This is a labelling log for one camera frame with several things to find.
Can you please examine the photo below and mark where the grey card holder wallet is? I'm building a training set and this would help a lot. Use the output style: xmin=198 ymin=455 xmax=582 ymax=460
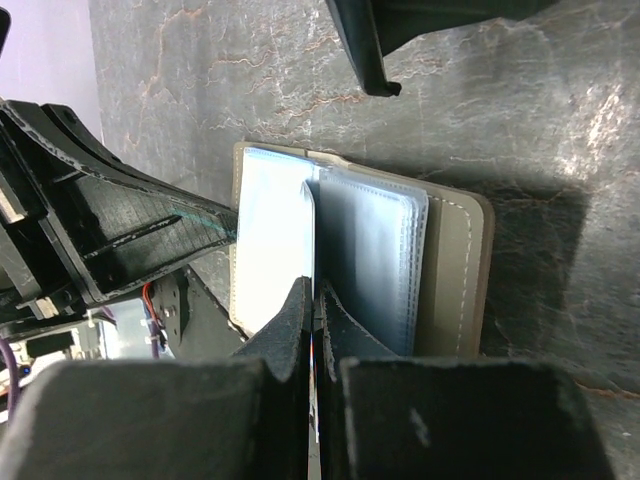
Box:
xmin=230 ymin=142 xmax=495 ymax=358

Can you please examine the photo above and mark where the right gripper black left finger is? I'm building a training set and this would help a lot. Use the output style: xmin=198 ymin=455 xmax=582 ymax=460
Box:
xmin=234 ymin=277 xmax=313 ymax=479

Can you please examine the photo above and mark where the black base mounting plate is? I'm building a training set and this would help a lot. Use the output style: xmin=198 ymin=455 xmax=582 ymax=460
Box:
xmin=150 ymin=267 xmax=247 ymax=362

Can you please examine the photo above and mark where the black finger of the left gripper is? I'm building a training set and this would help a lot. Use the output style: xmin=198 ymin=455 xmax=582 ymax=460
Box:
xmin=0 ymin=99 xmax=240 ymax=306

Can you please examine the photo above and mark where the black plastic card box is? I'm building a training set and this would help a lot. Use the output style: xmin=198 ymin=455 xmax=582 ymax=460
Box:
xmin=326 ymin=0 xmax=553 ymax=97

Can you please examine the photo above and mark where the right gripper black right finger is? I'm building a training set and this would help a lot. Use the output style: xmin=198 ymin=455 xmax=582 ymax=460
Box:
xmin=317 ymin=281 xmax=395 ymax=479

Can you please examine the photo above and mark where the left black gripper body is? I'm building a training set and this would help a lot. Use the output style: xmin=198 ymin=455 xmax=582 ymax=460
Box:
xmin=1 ymin=100 xmax=100 ymax=321

